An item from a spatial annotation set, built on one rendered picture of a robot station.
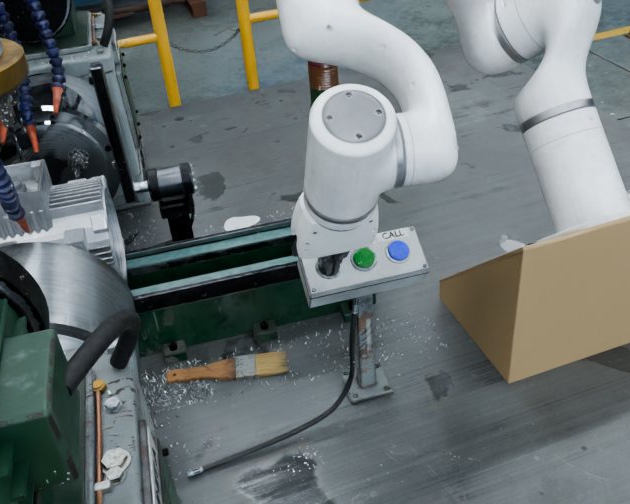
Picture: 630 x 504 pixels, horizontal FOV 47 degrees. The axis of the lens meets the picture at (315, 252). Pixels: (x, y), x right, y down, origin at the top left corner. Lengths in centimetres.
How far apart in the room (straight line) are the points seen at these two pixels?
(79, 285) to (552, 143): 74
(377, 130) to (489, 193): 98
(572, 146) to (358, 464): 58
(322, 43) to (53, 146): 72
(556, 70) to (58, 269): 79
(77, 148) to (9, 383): 88
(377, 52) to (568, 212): 52
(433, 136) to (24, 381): 44
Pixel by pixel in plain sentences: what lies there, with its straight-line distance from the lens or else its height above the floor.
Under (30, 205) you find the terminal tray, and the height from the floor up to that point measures 112.
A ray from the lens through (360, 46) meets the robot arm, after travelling 78.
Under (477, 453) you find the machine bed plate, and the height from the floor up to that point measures 80.
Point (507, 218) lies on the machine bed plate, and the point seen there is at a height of 80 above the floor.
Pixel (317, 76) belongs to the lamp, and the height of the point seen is 110.
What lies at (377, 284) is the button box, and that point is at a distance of 100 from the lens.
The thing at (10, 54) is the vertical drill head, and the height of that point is 133.
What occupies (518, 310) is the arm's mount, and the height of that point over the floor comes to 95.
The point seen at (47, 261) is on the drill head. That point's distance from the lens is 95.
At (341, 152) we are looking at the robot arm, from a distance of 67.
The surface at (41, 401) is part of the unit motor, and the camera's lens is 53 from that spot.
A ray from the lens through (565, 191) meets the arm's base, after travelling 120.
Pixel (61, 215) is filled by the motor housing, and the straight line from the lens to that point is 117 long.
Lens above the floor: 167
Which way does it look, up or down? 36 degrees down
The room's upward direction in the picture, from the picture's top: 6 degrees counter-clockwise
